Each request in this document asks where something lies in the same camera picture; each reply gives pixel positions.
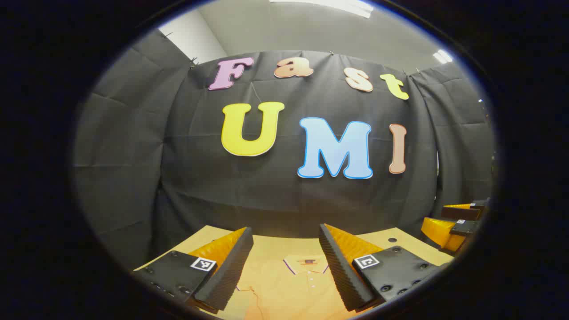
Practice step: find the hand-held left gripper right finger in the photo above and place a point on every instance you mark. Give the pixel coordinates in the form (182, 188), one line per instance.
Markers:
(340, 271)

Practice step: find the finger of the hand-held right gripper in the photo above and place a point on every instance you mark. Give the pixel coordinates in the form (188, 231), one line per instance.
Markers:
(462, 214)
(464, 227)

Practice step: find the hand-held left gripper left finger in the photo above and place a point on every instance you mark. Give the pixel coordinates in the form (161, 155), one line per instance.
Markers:
(231, 271)

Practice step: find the orange T-shirt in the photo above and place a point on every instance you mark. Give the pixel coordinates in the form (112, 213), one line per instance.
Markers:
(293, 293)

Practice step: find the small ceiling light panel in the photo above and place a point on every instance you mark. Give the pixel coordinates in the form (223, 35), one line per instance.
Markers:
(442, 56)

